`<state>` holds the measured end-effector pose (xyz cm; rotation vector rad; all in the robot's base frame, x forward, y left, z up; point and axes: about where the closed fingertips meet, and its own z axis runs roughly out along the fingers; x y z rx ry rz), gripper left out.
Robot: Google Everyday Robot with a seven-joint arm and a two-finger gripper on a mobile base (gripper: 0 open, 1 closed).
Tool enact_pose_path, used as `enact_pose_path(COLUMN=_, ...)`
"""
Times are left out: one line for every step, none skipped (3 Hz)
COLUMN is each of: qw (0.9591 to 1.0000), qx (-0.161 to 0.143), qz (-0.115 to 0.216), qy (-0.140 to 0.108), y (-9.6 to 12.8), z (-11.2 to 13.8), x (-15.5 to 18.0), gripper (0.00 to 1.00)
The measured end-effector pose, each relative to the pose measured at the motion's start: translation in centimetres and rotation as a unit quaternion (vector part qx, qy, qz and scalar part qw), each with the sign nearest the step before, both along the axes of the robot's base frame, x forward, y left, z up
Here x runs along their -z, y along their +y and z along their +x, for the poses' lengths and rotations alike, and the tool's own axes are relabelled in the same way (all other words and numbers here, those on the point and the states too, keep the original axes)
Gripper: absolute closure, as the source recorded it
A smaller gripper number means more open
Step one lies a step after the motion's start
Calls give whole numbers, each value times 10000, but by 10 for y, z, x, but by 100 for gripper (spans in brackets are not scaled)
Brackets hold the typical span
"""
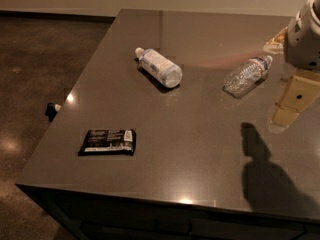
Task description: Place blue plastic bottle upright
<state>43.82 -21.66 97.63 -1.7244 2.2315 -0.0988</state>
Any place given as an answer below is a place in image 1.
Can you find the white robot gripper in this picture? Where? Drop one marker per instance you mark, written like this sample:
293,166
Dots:
302,44

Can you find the blue label plastic bottle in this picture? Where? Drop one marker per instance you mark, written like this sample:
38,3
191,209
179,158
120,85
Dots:
162,69

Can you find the clear crushed plastic bottle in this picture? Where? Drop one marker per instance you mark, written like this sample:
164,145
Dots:
241,81

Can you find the black snack bar wrapper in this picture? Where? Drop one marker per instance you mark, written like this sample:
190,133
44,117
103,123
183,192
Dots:
109,142

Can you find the dark cabinet drawer front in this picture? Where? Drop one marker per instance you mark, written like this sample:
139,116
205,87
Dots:
91,216

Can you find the black drawer handle knob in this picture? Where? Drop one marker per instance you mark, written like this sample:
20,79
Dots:
52,110

